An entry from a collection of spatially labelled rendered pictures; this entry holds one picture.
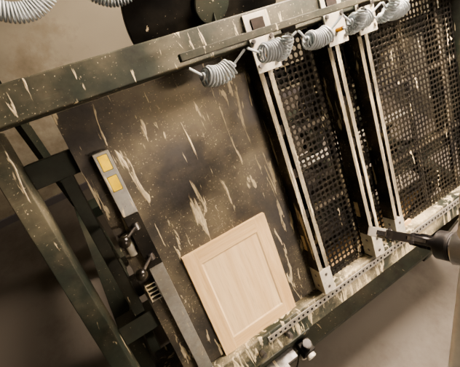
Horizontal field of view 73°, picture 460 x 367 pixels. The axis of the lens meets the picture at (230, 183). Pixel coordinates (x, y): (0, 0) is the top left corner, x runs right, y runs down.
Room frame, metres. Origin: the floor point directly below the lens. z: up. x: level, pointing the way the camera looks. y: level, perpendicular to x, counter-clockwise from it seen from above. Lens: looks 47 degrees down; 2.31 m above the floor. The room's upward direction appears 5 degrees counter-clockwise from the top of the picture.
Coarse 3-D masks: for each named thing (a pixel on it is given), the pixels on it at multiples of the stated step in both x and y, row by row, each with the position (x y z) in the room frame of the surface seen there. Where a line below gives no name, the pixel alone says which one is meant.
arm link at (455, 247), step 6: (456, 234) 0.39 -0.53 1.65; (450, 240) 0.38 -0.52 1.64; (456, 240) 0.38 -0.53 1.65; (450, 246) 0.37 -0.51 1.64; (456, 246) 0.36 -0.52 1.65; (450, 252) 0.36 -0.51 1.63; (456, 252) 0.35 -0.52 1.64; (450, 258) 0.35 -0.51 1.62; (456, 258) 0.34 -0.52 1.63; (456, 264) 0.34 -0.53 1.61
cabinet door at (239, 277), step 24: (264, 216) 0.76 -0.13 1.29; (216, 240) 0.66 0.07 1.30; (240, 240) 0.68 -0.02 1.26; (264, 240) 0.70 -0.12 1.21; (192, 264) 0.59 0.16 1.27; (216, 264) 0.60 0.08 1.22; (240, 264) 0.62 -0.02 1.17; (264, 264) 0.64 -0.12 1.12; (216, 288) 0.54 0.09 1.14; (240, 288) 0.56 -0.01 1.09; (264, 288) 0.57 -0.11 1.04; (288, 288) 0.59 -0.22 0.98; (216, 312) 0.48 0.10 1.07; (240, 312) 0.49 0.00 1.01; (264, 312) 0.51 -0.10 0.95; (240, 336) 0.42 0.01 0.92
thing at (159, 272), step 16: (96, 160) 0.73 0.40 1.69; (112, 160) 0.74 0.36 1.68; (112, 192) 0.68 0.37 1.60; (128, 192) 0.69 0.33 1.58; (128, 208) 0.66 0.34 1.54; (160, 272) 0.54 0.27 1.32; (160, 288) 0.50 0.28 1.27; (176, 304) 0.47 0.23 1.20; (176, 320) 0.43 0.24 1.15; (192, 336) 0.40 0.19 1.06; (192, 352) 0.36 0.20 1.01
